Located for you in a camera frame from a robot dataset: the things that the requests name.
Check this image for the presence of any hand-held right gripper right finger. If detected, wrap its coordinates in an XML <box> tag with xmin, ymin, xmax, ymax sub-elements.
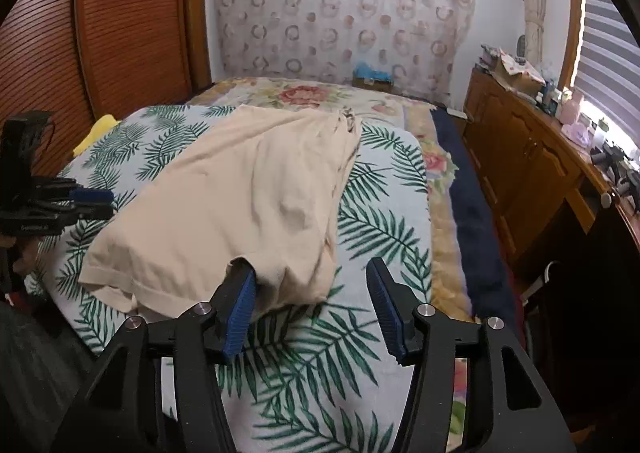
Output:
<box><xmin>366</xmin><ymin>257</ymin><xmax>576</xmax><ymax>453</ymax></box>

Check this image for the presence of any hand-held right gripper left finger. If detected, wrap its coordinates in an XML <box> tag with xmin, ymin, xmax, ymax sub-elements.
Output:
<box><xmin>50</xmin><ymin>260</ymin><xmax>258</xmax><ymax>453</ymax></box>

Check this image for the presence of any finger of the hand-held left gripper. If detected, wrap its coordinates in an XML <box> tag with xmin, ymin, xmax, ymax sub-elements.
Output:
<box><xmin>31</xmin><ymin>177</ymin><xmax>116</xmax><ymax>204</ymax></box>
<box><xmin>50</xmin><ymin>203</ymin><xmax>117</xmax><ymax>224</ymax></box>

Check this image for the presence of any beige t-shirt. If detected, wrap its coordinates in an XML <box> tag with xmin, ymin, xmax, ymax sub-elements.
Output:
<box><xmin>79</xmin><ymin>104</ymin><xmax>362</xmax><ymax>321</ymax></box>

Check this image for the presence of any person's left hand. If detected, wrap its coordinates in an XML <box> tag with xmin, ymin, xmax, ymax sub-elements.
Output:
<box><xmin>11</xmin><ymin>237</ymin><xmax>45</xmax><ymax>280</ymax></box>

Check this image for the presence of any yellow cloth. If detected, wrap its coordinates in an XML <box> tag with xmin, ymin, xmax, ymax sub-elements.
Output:
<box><xmin>72</xmin><ymin>114</ymin><xmax>121</xmax><ymax>158</ymax></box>

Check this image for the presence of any fern print blanket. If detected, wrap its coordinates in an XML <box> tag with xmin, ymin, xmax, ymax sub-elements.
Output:
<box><xmin>25</xmin><ymin>103</ymin><xmax>433</xmax><ymax>453</ymax></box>

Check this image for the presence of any floral blanket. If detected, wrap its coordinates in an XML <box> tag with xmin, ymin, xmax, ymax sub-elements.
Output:
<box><xmin>192</xmin><ymin>77</ymin><xmax>481</xmax><ymax>441</ymax></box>

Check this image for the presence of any navy blue blanket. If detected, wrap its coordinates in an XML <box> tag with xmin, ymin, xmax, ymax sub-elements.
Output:
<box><xmin>431</xmin><ymin>108</ymin><xmax>523</xmax><ymax>334</ymax></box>

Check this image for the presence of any white basket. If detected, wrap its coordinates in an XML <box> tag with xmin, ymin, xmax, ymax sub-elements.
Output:
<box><xmin>522</xmin><ymin>260</ymin><xmax>561</xmax><ymax>304</ymax></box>

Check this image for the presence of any wooden louvered wardrobe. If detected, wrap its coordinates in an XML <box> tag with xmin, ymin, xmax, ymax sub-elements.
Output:
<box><xmin>0</xmin><ymin>0</ymin><xmax>213</xmax><ymax>178</ymax></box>

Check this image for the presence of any black chair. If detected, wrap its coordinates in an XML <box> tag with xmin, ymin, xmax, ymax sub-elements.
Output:
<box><xmin>525</xmin><ymin>193</ymin><xmax>640</xmax><ymax>449</ymax></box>

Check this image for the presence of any wooden cabinet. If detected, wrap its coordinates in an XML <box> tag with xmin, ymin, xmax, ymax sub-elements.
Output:
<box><xmin>462</xmin><ymin>67</ymin><xmax>640</xmax><ymax>279</ymax></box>

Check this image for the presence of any brown box with blue cloth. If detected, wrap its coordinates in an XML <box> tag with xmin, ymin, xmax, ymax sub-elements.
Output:
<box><xmin>352</xmin><ymin>62</ymin><xmax>396</xmax><ymax>92</ymax></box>

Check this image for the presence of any cardboard box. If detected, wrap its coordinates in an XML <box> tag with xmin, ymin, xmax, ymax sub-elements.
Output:
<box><xmin>492</xmin><ymin>50</ymin><xmax>546</xmax><ymax>94</ymax></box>

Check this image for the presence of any black clamp tool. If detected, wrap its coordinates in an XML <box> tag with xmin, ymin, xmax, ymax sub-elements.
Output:
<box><xmin>590</xmin><ymin>140</ymin><xmax>640</xmax><ymax>196</ymax></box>

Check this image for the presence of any pink container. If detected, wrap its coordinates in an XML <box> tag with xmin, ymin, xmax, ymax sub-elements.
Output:
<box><xmin>560</xmin><ymin>90</ymin><xmax>586</xmax><ymax>126</ymax></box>

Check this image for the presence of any striped window blind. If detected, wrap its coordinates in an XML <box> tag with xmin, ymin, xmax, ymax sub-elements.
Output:
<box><xmin>575</xmin><ymin>0</ymin><xmax>640</xmax><ymax>134</ymax></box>

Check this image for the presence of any floral wall cloth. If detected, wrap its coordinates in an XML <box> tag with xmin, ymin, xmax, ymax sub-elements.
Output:
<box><xmin>212</xmin><ymin>0</ymin><xmax>476</xmax><ymax>98</ymax></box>

